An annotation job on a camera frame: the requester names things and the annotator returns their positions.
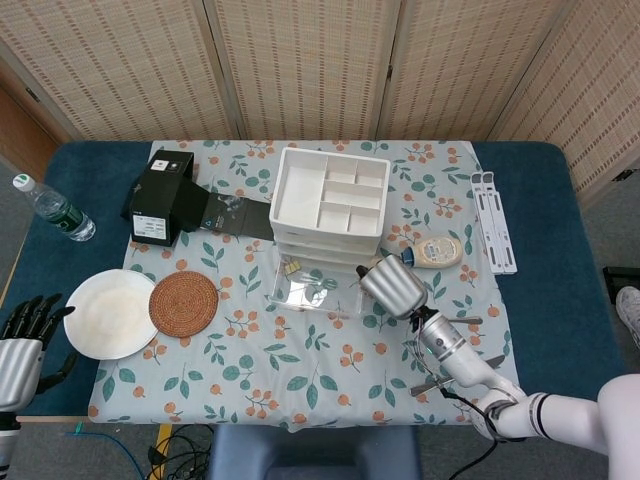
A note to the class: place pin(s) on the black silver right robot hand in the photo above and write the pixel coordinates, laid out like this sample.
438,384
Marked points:
395,287

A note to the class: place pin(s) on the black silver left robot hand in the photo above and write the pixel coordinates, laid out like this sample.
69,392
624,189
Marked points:
20,360

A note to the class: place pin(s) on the clear plastic bottom drawer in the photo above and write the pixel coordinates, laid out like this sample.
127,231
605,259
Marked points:
310,295

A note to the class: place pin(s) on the clear plastic drawer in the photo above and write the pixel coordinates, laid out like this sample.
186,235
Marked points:
325,250
310,295
325,239

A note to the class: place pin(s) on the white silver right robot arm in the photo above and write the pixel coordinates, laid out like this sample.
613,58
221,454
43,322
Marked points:
500,395

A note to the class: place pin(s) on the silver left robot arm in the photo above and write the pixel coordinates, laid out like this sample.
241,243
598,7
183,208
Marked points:
7,445

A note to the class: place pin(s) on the clear plastic middle drawer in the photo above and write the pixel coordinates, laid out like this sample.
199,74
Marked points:
325,250

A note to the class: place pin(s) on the clear plastic top drawer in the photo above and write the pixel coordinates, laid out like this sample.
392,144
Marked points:
325,239

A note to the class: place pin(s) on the white plastic drawer organizer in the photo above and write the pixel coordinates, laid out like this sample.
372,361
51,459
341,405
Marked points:
300,190

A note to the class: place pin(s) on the black cardboard box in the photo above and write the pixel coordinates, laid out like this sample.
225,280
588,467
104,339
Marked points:
160,200

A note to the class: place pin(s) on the mayonnaise squeeze bottle blue cap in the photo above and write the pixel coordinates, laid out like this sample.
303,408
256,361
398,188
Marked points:
437,252

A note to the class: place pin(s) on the silver metal fork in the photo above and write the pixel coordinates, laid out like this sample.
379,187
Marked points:
465,320

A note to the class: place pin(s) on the white round plate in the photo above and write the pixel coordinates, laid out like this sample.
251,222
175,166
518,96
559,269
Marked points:
110,315

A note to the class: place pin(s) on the gold binder clips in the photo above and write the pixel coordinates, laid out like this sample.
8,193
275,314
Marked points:
292,266

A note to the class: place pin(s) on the white folding laptop stand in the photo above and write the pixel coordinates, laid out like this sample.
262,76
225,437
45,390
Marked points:
495,225

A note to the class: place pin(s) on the floral leaf fruit tablecloth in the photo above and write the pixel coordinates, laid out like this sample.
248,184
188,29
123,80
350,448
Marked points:
280,360

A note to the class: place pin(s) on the clear plastic water bottle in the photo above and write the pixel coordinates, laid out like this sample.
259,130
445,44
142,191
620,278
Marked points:
60,212

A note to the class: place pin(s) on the dark blue table cover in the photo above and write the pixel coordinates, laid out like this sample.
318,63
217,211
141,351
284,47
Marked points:
550,250

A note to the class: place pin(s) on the round woven rattan coaster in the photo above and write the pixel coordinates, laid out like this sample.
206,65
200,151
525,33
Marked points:
184,304

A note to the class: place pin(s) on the black flat floor base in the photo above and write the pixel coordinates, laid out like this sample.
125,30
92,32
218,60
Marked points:
622,276

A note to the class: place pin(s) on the white sneaker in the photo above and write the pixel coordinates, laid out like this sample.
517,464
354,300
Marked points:
630,312

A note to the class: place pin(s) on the woven bamboo folding screen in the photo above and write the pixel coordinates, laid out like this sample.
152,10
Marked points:
300,65

